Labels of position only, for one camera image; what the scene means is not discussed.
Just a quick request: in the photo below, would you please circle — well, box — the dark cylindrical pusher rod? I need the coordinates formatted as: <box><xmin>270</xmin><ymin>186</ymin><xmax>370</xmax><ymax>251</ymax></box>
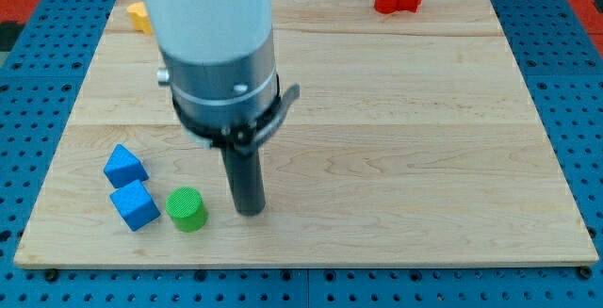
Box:
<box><xmin>221</xmin><ymin>147</ymin><xmax>266</xmax><ymax>217</ymax></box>

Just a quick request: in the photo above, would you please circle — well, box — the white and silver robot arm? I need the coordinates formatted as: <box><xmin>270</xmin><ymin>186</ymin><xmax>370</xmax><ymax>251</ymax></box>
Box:
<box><xmin>143</xmin><ymin>0</ymin><xmax>300</xmax><ymax>216</ymax></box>

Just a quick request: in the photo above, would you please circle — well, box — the blue triangle block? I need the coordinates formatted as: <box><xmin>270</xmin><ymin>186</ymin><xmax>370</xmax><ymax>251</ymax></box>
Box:
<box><xmin>103</xmin><ymin>144</ymin><xmax>149</xmax><ymax>188</ymax></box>

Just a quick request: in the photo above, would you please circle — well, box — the yellow hexagon block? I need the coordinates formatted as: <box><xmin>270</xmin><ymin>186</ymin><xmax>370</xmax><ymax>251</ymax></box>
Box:
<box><xmin>126</xmin><ymin>2</ymin><xmax>154</xmax><ymax>35</ymax></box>

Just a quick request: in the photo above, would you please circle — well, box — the green cylinder block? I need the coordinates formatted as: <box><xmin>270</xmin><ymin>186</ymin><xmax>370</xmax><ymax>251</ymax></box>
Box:
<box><xmin>166</xmin><ymin>186</ymin><xmax>208</xmax><ymax>233</ymax></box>

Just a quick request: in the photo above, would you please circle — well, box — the blue cube block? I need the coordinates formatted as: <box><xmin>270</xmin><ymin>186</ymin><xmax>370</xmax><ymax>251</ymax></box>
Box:
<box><xmin>109</xmin><ymin>180</ymin><xmax>160</xmax><ymax>232</ymax></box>

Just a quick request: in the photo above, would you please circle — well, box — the wooden board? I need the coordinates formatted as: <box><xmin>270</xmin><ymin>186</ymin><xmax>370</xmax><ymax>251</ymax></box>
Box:
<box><xmin>14</xmin><ymin>0</ymin><xmax>599</xmax><ymax>269</ymax></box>

